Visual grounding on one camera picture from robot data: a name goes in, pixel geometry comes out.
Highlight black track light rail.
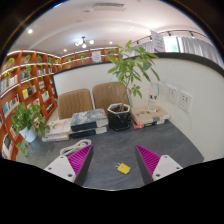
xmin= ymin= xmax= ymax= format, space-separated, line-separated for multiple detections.
xmin=131 ymin=29 xmax=209 ymax=46

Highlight multi-bulb ceiling lamp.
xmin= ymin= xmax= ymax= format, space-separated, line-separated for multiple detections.
xmin=74 ymin=36 xmax=95 ymax=49

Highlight dark blue book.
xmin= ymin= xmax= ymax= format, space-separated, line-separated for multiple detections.
xmin=69 ymin=125 xmax=109 ymax=140

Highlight white picture-cover book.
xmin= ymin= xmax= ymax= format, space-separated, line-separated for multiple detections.
xmin=45 ymin=117 xmax=73 ymax=138

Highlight brown upholstered chair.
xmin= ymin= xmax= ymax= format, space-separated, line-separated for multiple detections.
xmin=57 ymin=88 xmax=94 ymax=120
xmin=91 ymin=81 xmax=132 ymax=114

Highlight blue-grey cover book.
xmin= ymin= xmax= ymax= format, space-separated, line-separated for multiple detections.
xmin=70 ymin=108 xmax=109 ymax=132

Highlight thin white book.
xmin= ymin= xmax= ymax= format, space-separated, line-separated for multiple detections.
xmin=41 ymin=133 xmax=71 ymax=143

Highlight red-brown bookshelf unit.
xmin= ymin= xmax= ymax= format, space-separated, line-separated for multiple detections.
xmin=0 ymin=46 xmax=121 ymax=161

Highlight small white standing sign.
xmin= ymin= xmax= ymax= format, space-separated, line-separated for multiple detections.
xmin=91 ymin=50 xmax=103 ymax=63

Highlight clear bottle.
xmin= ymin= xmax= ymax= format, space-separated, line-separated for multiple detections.
xmin=147 ymin=82 xmax=160 ymax=113

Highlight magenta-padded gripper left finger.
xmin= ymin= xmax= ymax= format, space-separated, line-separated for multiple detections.
xmin=43 ymin=143 xmax=94 ymax=187

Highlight small tree in black pot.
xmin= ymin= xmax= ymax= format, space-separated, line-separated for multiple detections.
xmin=106 ymin=39 xmax=161 ymax=132

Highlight red book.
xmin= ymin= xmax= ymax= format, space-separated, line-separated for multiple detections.
xmin=132 ymin=119 xmax=166 ymax=130

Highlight white wall socket plate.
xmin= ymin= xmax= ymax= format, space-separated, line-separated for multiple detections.
xmin=165 ymin=84 xmax=178 ymax=104
xmin=178 ymin=90 xmax=193 ymax=113

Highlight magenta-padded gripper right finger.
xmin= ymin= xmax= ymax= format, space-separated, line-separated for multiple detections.
xmin=134 ymin=144 xmax=184 ymax=185

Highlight leafy plant in white pot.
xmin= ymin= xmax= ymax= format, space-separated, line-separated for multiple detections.
xmin=10 ymin=101 xmax=51 ymax=157

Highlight tall white standing sign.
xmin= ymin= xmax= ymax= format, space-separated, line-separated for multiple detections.
xmin=149 ymin=29 xmax=166 ymax=53

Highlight white power strip cable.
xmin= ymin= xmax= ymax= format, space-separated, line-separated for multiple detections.
xmin=59 ymin=138 xmax=93 ymax=157

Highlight white curtains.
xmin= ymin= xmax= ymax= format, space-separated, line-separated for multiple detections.
xmin=163 ymin=34 xmax=224 ymax=64

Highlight yellow charger block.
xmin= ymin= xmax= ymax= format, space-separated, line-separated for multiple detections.
xmin=114 ymin=162 xmax=132 ymax=175

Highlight ceiling air vent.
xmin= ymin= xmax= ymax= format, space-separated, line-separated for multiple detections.
xmin=92 ymin=2 xmax=127 ymax=13

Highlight beige flat box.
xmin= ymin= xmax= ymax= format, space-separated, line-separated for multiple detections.
xmin=129 ymin=105 xmax=170 ymax=126

